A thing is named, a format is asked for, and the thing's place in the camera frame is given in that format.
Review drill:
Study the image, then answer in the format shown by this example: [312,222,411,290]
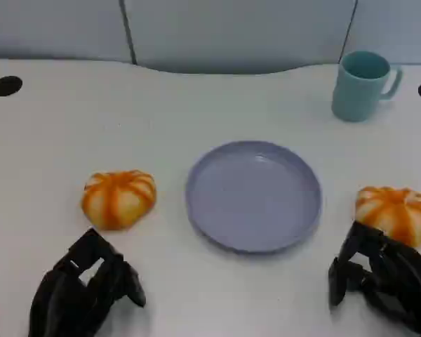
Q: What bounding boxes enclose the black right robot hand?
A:
[328,221,421,336]

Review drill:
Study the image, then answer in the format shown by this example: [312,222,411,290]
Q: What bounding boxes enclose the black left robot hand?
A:
[27,227,147,337]

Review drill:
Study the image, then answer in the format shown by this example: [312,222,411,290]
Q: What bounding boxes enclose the orange and white bread roll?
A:
[354,185,421,248]
[81,169,158,232]

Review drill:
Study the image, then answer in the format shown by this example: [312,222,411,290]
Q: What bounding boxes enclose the pale grey partition panel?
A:
[0,0,137,66]
[121,0,359,75]
[338,0,421,66]

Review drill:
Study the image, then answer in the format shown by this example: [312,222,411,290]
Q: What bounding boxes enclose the pale green mug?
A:
[331,51,403,123]

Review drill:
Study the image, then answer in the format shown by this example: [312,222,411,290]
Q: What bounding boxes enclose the lilac plate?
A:
[185,140,323,254]

